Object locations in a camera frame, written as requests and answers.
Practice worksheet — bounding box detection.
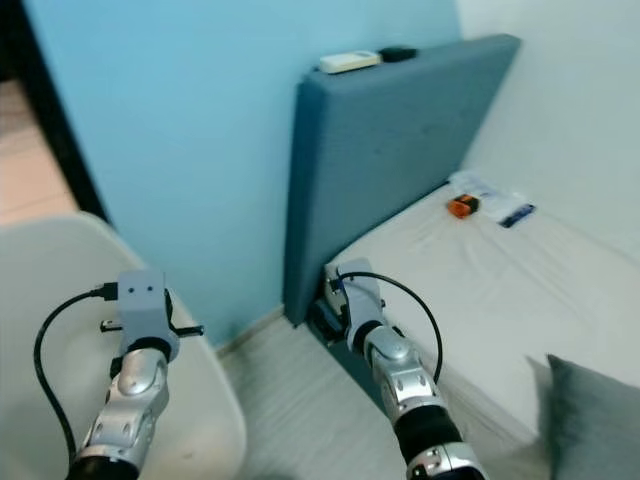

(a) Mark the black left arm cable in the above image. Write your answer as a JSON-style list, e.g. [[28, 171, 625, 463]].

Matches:
[[34, 283, 118, 466]]

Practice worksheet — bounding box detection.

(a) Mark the black door frame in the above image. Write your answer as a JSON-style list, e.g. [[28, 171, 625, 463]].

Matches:
[[0, 0, 106, 216]]

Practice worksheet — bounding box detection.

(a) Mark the dark blue packet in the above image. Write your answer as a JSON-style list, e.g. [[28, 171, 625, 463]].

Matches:
[[500, 203, 537, 229]]

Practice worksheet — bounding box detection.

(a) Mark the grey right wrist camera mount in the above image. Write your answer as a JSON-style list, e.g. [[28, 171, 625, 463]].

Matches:
[[335, 258, 386, 336]]

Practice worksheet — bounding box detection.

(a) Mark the grey pillow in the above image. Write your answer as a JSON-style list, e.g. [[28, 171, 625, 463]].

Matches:
[[547, 354, 640, 480]]

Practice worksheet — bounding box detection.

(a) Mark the bed with cream sheet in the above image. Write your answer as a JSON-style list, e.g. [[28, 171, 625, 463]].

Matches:
[[325, 180, 640, 480]]

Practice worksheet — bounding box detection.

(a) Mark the small black box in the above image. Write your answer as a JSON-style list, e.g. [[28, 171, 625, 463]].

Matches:
[[379, 45, 419, 63]]

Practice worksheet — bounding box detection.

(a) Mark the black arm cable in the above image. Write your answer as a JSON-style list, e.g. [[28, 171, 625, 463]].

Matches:
[[34, 283, 118, 466], [328, 270, 445, 384]]

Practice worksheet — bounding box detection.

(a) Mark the blue-grey padded headboard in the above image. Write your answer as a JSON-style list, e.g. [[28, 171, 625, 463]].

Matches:
[[282, 34, 521, 326]]

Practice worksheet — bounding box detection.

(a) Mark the white plastic chair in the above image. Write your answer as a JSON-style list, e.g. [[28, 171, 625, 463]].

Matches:
[[0, 212, 248, 480]]

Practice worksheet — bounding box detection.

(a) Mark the clear plastic bag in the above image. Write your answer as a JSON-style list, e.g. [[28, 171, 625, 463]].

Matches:
[[450, 171, 531, 219]]

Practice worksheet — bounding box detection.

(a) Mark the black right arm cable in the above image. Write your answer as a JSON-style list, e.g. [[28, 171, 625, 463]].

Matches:
[[328, 270, 445, 384]]

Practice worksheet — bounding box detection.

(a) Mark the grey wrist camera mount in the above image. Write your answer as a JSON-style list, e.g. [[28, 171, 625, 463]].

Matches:
[[335, 258, 386, 336], [117, 270, 179, 353]]

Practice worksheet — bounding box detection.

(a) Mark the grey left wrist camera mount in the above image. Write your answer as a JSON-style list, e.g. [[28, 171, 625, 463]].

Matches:
[[117, 270, 179, 353]]

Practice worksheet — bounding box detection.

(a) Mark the blue-grey bed base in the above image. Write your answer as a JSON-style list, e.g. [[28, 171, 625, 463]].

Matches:
[[308, 300, 411, 471]]

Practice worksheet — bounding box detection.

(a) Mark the white remote control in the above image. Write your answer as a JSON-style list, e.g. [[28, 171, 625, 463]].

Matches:
[[319, 50, 382, 75]]

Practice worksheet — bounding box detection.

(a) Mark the orange and black device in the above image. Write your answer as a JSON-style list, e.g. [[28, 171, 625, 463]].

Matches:
[[448, 194, 483, 220]]

